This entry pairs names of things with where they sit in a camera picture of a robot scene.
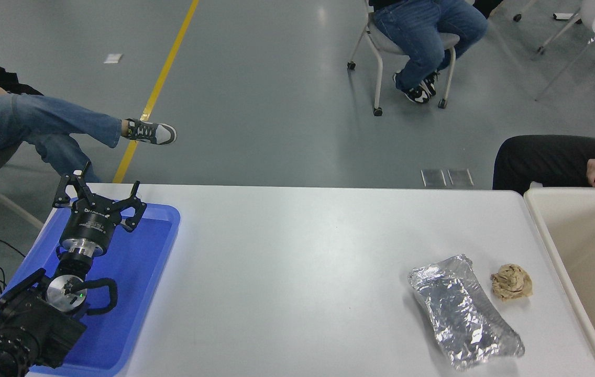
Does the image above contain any grey seat metal chair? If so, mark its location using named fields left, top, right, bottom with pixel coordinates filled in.
left=346, top=0, right=459, bottom=117

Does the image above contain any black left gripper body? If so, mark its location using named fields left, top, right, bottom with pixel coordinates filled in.
left=63, top=198, right=121, bottom=246

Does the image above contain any crumpled foil tray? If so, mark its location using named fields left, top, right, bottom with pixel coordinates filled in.
left=407, top=254, right=526, bottom=371

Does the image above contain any person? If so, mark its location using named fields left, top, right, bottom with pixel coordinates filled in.
left=492, top=135, right=595, bottom=192
left=368, top=0, right=489, bottom=104
left=472, top=0, right=505, bottom=19
left=0, top=52, right=178, bottom=184

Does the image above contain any metal floor plate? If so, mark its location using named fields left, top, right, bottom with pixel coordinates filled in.
left=421, top=169, right=447, bottom=188
left=447, top=168, right=475, bottom=187

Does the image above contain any blue plastic tray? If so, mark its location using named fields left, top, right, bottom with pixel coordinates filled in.
left=0, top=202, right=181, bottom=377

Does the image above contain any crumpled tan paper ball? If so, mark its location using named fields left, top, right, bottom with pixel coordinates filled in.
left=490, top=263, right=534, bottom=302

